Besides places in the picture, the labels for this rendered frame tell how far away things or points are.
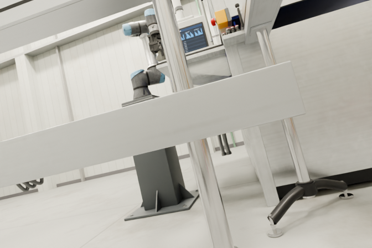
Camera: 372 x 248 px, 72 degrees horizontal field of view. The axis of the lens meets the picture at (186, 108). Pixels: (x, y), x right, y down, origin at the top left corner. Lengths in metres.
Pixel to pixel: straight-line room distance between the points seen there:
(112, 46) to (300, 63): 5.46
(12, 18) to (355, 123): 1.43
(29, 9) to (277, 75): 0.64
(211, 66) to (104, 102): 5.03
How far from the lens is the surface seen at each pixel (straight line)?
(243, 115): 0.58
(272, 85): 0.59
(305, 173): 1.21
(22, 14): 0.83
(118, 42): 6.44
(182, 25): 2.63
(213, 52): 1.46
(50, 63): 7.48
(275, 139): 1.40
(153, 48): 1.62
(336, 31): 1.54
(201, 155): 0.60
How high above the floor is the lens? 0.44
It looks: 6 degrees up
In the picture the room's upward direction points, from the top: 14 degrees counter-clockwise
